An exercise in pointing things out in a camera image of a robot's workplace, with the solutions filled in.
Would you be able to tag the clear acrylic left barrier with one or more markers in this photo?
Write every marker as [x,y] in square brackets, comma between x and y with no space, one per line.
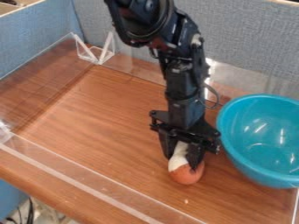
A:
[62,61]

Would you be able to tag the clear acrylic front barrier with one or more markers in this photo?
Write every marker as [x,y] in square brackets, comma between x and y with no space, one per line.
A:
[113,193]

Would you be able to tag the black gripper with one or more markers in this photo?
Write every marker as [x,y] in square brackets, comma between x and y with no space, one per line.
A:
[200,136]

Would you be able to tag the blue plastic bowl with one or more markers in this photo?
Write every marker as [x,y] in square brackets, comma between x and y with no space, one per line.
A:
[260,135]

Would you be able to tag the clear acrylic barrier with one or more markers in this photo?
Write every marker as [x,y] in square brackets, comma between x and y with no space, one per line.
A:
[62,61]
[113,193]
[230,80]

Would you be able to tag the clear acrylic back barrier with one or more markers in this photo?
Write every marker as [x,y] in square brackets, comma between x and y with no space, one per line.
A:
[230,80]

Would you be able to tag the brown white toy mushroom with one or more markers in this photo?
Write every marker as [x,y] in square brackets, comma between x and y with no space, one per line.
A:
[180,169]

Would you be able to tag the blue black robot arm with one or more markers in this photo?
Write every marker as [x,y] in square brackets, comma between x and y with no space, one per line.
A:
[156,24]

